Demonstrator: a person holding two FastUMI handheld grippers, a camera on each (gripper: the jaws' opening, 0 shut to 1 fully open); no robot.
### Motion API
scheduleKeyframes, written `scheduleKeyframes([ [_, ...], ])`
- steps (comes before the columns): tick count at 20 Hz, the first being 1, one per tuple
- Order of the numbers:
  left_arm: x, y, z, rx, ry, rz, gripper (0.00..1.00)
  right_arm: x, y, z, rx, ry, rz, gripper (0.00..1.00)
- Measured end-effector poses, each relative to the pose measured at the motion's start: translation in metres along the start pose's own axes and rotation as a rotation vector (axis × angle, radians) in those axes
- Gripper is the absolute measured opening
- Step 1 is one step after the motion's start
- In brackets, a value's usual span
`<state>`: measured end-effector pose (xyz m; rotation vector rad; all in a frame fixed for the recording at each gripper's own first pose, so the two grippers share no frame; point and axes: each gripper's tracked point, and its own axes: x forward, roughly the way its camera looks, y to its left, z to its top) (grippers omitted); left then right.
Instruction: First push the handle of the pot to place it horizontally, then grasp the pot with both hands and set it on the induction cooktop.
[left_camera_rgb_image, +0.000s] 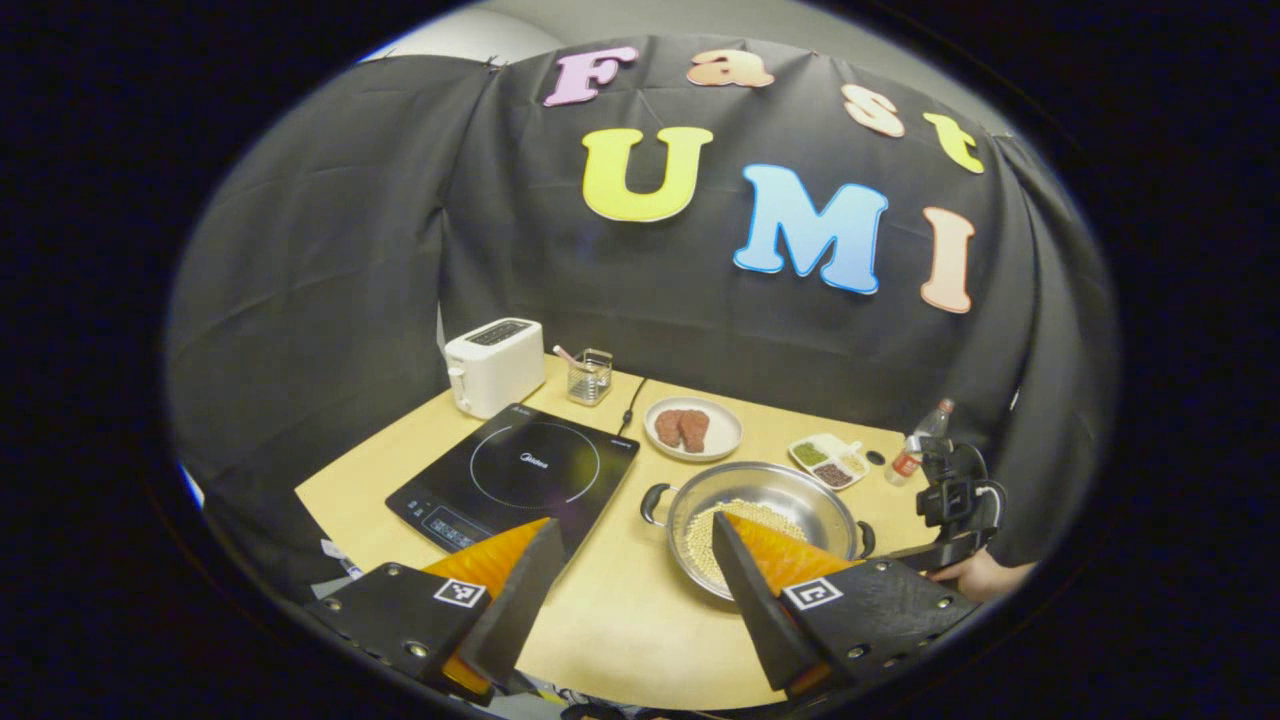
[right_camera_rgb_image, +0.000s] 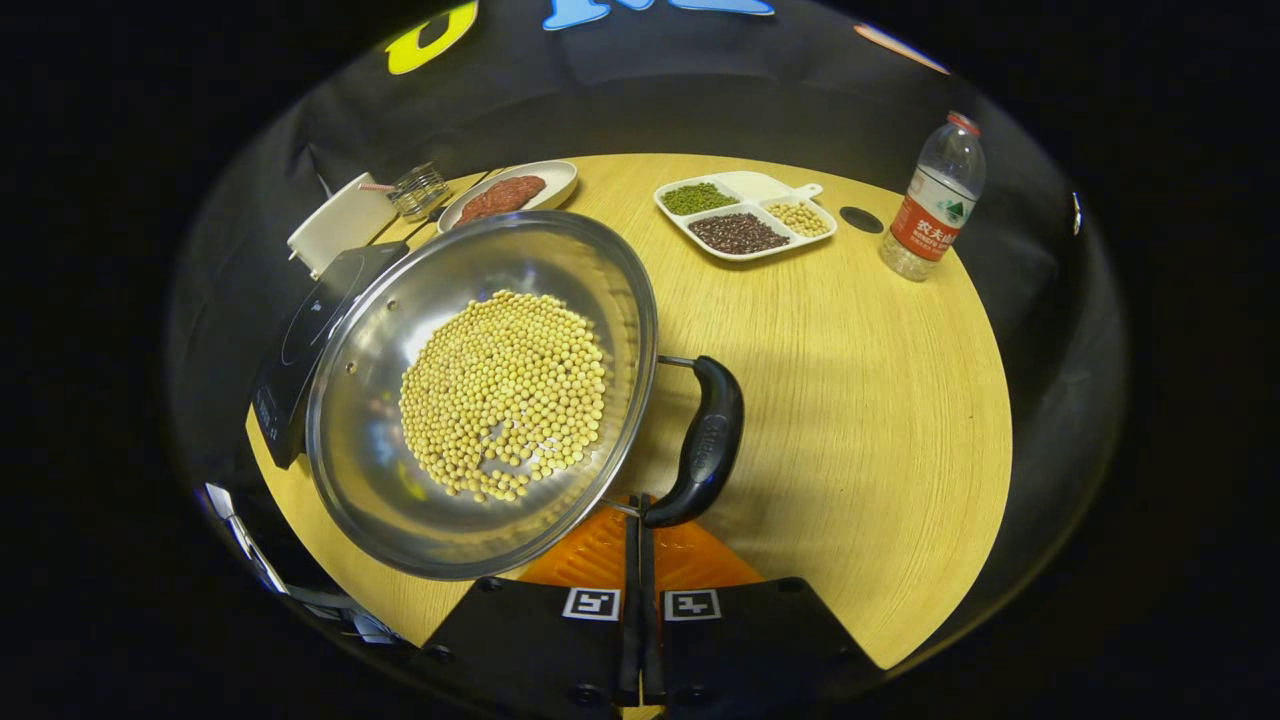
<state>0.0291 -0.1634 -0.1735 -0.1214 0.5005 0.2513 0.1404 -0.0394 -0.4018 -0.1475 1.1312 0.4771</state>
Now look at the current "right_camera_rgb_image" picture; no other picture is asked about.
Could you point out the white toaster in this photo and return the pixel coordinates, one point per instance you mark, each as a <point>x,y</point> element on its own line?
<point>340,225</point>

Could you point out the pink striped stick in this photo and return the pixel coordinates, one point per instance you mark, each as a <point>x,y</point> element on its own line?
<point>376,186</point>

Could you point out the round white plate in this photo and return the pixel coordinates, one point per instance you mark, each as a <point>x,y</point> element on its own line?
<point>555,180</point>

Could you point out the heap of dark red beans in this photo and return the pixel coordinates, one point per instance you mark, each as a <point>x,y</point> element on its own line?
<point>738,234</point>

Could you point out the heap of green mung beans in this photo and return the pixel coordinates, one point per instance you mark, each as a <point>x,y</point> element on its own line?
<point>698,198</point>

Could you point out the small heap of pale beans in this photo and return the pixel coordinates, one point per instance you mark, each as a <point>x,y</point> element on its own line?
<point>798,218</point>

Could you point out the clear water bottle red label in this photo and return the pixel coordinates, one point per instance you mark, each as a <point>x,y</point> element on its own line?
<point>932,210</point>

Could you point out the red meat patty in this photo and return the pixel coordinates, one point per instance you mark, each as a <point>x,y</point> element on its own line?
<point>480,207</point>
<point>522,190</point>

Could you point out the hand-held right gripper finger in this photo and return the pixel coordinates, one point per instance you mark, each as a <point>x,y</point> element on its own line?
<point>632,640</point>
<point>648,640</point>

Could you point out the pile of yellow soybeans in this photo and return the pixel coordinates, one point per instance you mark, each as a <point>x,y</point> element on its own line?
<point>500,400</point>

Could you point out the white divided dish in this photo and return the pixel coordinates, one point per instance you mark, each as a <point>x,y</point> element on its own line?
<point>750,185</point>

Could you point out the black induction cooktop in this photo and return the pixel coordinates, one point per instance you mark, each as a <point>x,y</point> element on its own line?
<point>300,350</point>

